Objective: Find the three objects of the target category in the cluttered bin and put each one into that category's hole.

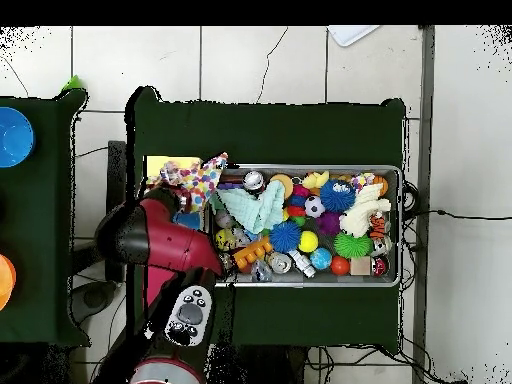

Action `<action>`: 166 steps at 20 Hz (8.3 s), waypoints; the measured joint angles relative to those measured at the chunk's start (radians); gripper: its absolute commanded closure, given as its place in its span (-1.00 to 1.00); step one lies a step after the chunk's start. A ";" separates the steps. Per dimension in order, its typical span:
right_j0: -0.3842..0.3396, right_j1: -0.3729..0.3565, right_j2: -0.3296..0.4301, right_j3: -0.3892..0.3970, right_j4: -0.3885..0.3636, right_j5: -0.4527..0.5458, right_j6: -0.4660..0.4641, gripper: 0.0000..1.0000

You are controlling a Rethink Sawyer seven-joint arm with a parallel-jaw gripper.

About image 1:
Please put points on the large polka-dot paper napkin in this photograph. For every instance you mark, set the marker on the large polka-dot paper napkin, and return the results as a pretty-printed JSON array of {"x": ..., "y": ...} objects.
[{"x": 200, "y": 180}]

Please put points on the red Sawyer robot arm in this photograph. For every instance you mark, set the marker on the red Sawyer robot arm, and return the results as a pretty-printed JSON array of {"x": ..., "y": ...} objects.
[{"x": 180, "y": 244}]

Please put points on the wooden box with three holes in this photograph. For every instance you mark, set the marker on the wooden box with three holes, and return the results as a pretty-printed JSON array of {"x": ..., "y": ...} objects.
[{"x": 154, "y": 166}]

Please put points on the silver mesh bin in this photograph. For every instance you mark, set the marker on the silver mesh bin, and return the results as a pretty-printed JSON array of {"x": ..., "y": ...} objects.
[{"x": 360, "y": 282}]

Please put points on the mint green cloth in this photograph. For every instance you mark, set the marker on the mint green cloth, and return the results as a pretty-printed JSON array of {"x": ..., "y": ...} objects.
[{"x": 256, "y": 208}]

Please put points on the silver drink can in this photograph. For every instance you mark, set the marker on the silver drink can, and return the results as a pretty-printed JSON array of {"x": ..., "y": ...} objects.
[{"x": 254, "y": 180}]

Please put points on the small soccer ball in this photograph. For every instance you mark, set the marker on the small soccer ball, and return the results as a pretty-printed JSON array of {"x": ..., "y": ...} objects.
[{"x": 314, "y": 206}]

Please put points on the yellow tennis ball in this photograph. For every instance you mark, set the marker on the yellow tennis ball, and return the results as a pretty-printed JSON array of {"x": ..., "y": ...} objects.
[{"x": 308, "y": 241}]

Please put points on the silver toy robot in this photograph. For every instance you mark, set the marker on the silver toy robot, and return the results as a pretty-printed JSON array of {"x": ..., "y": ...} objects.
[{"x": 302, "y": 264}]

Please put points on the blue globe ball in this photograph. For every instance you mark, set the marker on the blue globe ball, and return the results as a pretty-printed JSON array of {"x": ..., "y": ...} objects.
[{"x": 320, "y": 258}]

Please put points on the blue spiky ball with eyes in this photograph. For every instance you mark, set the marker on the blue spiky ball with eyes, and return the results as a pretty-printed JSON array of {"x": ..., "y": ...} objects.
[{"x": 338, "y": 196}]

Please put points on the dark green table cloth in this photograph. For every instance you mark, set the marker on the dark green table cloth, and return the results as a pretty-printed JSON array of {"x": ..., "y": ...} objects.
[
  {"x": 40, "y": 208},
  {"x": 280, "y": 132}
]

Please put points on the cream knitted cloth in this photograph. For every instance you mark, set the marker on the cream knitted cloth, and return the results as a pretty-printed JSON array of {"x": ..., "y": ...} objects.
[{"x": 362, "y": 212}]

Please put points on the white board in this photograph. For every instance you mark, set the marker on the white board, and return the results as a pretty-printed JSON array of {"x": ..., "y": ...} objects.
[{"x": 352, "y": 34}]

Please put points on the small green object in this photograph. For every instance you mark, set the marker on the small green object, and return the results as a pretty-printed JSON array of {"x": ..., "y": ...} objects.
[{"x": 72, "y": 84}]

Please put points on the blue plastic bowl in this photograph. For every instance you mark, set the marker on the blue plastic bowl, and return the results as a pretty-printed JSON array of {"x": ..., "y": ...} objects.
[{"x": 14, "y": 138}]

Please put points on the orange plastic bowl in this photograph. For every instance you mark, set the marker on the orange plastic bowl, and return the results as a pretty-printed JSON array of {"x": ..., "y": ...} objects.
[{"x": 6, "y": 282}]

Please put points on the grey metal post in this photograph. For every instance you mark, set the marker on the grey metal post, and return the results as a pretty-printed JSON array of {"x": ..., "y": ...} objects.
[{"x": 426, "y": 100}]

